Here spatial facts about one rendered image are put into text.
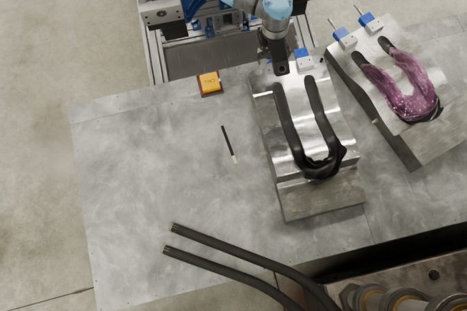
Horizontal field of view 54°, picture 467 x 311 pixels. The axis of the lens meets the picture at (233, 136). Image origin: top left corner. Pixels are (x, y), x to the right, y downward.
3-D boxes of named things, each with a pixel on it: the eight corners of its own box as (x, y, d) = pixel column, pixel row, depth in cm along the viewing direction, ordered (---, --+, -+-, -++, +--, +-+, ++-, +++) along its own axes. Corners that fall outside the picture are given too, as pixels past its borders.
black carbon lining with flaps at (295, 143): (268, 86, 151) (269, 74, 142) (315, 75, 152) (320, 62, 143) (297, 187, 142) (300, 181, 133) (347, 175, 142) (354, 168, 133)
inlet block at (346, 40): (321, 26, 162) (324, 17, 156) (333, 19, 162) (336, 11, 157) (342, 54, 158) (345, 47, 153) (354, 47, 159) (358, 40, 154)
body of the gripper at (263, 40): (280, 31, 141) (283, 10, 129) (287, 56, 139) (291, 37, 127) (256, 37, 141) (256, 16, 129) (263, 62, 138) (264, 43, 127)
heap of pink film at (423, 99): (354, 69, 153) (360, 58, 146) (397, 43, 156) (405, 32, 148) (401, 131, 147) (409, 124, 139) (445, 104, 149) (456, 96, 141)
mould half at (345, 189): (246, 82, 159) (246, 65, 147) (318, 65, 160) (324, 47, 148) (284, 223, 145) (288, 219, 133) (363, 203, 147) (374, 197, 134)
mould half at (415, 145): (323, 54, 162) (329, 39, 151) (383, 20, 165) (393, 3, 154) (410, 173, 149) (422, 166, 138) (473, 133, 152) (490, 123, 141)
